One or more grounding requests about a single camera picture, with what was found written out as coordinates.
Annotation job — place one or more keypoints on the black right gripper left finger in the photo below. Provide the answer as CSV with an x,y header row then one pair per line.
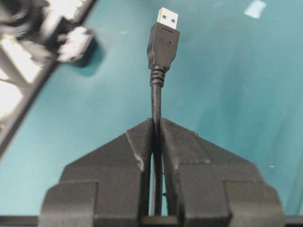
x,y
108,187

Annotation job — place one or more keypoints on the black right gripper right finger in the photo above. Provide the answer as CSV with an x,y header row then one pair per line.
x,y
208,186

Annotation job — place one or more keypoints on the aluminium extrusion frame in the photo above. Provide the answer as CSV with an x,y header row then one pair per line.
x,y
50,39

